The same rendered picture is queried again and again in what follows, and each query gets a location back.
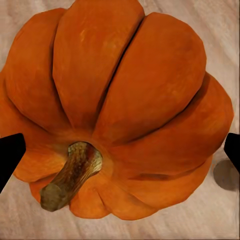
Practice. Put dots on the pumpkin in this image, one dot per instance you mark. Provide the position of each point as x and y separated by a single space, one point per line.
116 108

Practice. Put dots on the pillar candle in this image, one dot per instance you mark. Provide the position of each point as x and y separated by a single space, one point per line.
227 176

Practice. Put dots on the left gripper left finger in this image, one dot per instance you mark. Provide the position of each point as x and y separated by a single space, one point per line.
12 149

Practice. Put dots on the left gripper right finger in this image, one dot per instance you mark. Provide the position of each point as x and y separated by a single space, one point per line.
232 149

